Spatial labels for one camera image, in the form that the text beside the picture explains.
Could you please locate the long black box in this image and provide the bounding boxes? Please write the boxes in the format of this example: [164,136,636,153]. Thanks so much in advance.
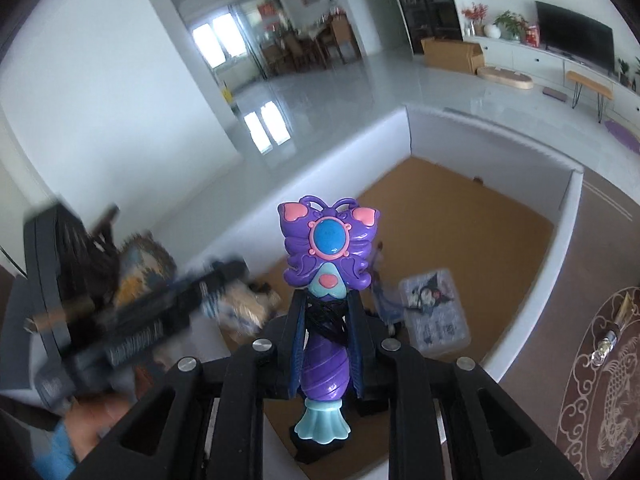
[42,256,251,402]

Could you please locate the blue and yellow blurred packet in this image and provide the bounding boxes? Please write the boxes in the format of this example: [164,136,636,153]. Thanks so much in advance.
[116,239,179,312]

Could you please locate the oval wooden board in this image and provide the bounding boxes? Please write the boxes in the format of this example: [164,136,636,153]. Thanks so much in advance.
[477,66,535,91]

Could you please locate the cardboard box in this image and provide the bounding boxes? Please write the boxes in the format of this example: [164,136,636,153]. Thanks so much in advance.
[421,37,486,75]

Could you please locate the white television cabinet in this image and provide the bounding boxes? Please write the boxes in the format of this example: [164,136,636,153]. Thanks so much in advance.
[465,35,640,127]

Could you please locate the person's left hand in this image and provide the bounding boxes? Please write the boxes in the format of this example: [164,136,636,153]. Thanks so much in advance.
[65,395,137,462]

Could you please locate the black display cabinet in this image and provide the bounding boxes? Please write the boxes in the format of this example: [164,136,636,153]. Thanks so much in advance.
[385,0,464,57]

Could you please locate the wooden bench with metal legs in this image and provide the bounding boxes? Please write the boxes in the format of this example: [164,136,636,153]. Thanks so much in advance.
[565,70,614,124]

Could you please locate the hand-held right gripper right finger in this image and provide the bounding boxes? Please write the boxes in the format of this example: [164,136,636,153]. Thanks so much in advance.
[350,294,583,480]

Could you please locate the purple butterfly toy wand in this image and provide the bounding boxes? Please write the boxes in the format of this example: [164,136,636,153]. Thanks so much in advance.
[277,195,382,447]

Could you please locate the cartoon print plastic floss box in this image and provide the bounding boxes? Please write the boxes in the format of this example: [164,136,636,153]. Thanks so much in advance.
[398,269,472,359]

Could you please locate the green potted plant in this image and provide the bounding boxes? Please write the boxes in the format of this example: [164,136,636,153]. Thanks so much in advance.
[494,10,529,42]

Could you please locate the dining table with chairs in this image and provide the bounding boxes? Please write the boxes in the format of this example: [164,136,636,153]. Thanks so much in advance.
[260,10,362,77]

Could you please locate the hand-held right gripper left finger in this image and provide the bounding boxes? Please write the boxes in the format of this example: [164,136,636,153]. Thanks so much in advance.
[65,294,307,480]

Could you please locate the purple floor mat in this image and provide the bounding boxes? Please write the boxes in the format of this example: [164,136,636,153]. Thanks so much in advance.
[604,120,640,154]

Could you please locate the large white storage box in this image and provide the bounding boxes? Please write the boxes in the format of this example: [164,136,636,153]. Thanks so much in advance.
[0,102,585,480]

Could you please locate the black television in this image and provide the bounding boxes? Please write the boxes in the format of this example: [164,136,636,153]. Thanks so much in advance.
[535,1,615,72]

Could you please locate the red flower arrangement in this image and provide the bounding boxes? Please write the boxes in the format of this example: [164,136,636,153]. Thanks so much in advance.
[461,3,489,37]

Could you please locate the leafy potted plant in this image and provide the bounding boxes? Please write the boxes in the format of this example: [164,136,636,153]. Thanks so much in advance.
[617,57,640,87]

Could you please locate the small clear glass object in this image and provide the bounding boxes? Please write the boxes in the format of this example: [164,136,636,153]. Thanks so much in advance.
[591,332,617,367]

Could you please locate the blue clear frame glasses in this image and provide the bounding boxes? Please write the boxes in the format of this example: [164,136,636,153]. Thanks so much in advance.
[370,242,406,332]

